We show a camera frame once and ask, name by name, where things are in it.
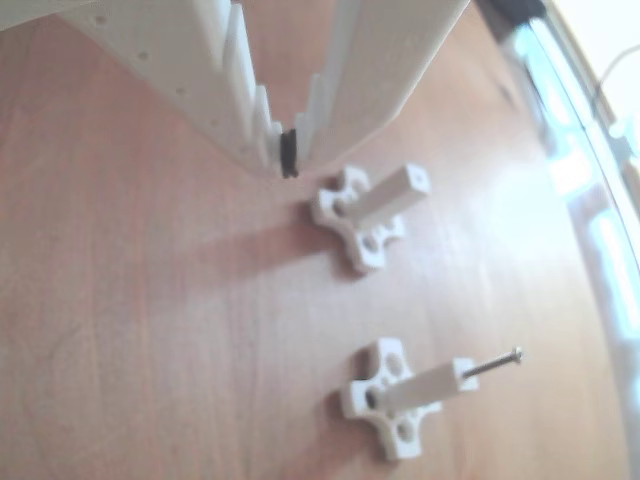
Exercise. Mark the small metal screw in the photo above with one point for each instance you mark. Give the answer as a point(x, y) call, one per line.
point(492, 364)

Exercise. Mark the white cross-base post stand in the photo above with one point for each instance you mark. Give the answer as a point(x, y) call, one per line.
point(430, 385)
point(395, 192)

